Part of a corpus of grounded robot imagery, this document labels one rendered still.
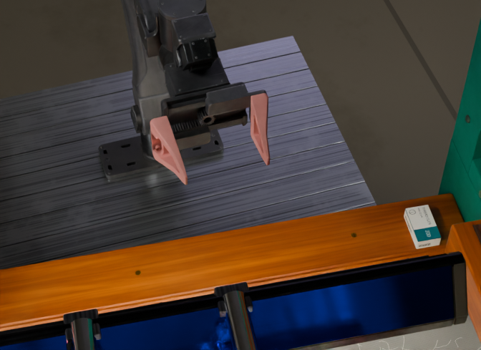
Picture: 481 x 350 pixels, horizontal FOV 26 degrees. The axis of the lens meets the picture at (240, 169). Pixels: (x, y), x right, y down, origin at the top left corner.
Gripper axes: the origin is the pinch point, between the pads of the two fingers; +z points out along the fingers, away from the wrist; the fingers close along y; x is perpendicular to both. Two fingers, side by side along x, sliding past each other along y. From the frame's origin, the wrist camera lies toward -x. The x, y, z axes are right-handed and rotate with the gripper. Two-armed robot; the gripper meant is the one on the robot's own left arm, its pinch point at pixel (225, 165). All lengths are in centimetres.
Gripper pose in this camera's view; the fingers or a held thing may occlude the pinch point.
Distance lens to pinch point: 118.6
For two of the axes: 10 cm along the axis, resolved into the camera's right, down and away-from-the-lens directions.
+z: 3.0, 7.5, -6.0
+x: 0.0, 6.3, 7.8
